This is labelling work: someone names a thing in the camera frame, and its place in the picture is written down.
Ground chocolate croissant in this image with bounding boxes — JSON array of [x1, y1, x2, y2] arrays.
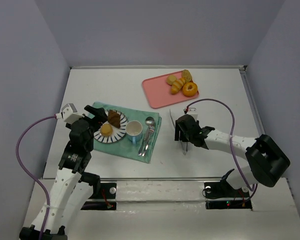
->
[[107, 109, 120, 129]]

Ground round muffin front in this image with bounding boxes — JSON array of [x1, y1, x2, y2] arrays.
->
[[100, 123, 113, 137]]

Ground round muffin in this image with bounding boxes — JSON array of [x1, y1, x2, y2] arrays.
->
[[166, 75, 177, 85], [100, 123, 113, 137]]

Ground metal tongs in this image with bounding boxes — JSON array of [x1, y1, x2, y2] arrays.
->
[[169, 110, 188, 155]]

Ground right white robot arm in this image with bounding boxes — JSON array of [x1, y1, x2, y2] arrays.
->
[[175, 114, 291, 199]]

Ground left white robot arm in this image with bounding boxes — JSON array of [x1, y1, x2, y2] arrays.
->
[[19, 103, 107, 240]]

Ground seeded bread roll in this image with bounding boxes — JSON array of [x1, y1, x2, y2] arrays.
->
[[181, 69, 193, 83]]

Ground blue striped white plate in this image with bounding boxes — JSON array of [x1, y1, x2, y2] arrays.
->
[[94, 110, 128, 144]]

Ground metal fork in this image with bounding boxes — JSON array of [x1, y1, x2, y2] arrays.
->
[[141, 122, 155, 157]]

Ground metal spoon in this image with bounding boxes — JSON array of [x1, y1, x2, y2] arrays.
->
[[138, 116, 154, 156]]

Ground light blue mug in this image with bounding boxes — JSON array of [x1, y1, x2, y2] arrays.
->
[[126, 120, 143, 145]]

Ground pink tray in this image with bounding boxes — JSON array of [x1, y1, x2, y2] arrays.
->
[[142, 71, 199, 109]]

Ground orange donut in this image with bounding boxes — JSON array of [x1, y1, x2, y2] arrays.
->
[[182, 82, 198, 97]]

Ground green cloth placemat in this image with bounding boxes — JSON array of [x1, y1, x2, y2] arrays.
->
[[92, 101, 162, 164]]

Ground striped yellow croissant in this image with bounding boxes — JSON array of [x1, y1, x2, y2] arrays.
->
[[170, 77, 186, 95]]

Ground metal knife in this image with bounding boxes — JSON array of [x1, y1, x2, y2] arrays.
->
[[138, 124, 153, 156]]

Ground round muffin back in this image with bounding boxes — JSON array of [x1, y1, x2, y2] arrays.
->
[[166, 75, 177, 85]]

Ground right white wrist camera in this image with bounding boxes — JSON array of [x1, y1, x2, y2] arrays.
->
[[184, 107, 198, 121]]

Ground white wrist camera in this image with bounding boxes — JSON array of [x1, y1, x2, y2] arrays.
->
[[184, 107, 198, 121], [60, 103, 83, 125]]

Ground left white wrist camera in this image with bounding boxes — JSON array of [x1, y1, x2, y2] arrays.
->
[[60, 103, 83, 125]]

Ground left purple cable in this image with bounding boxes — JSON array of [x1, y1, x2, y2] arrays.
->
[[15, 114, 63, 240]]

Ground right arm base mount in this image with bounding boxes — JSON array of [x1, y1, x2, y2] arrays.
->
[[202, 181, 253, 210]]

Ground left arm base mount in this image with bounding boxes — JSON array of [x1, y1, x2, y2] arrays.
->
[[81, 182, 117, 211]]

